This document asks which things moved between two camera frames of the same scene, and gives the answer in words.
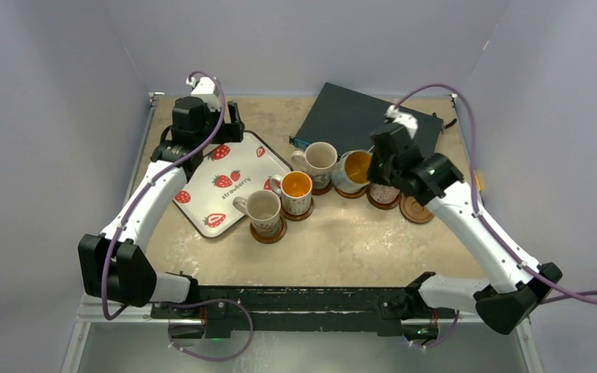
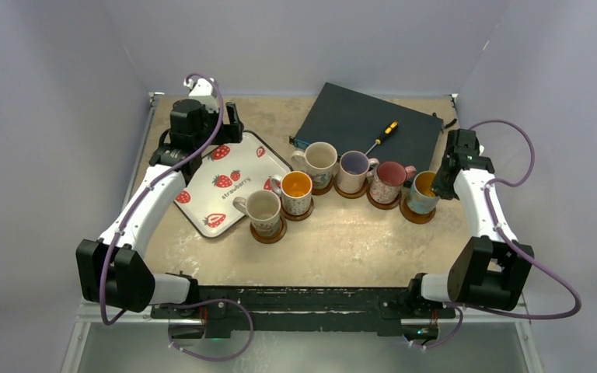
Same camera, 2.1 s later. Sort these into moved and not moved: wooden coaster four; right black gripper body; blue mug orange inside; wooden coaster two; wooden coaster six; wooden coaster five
Moved: blue mug orange inside; right black gripper body
Not moved: wooden coaster six; wooden coaster five; wooden coaster four; wooden coaster two
